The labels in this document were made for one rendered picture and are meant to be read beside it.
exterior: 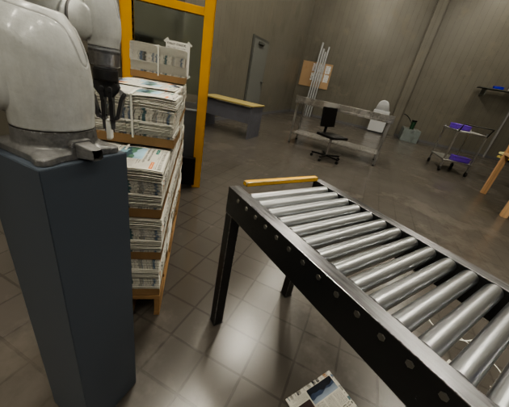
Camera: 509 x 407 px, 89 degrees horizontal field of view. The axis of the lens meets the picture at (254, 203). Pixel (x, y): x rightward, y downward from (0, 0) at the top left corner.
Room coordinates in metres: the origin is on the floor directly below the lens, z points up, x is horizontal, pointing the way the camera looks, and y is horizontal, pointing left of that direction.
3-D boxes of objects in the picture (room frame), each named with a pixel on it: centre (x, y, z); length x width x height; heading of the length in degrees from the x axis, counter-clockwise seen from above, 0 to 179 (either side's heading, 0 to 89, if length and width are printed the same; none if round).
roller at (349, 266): (0.73, -0.43, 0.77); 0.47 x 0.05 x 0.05; 127
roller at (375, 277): (0.68, -0.47, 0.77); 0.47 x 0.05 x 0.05; 127
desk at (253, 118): (5.88, 0.89, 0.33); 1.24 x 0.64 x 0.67; 71
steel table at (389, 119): (5.95, -1.47, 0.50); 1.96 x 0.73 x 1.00; 70
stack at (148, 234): (1.46, 0.71, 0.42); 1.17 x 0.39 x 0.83; 15
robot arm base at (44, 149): (0.55, 0.45, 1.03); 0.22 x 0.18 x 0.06; 71
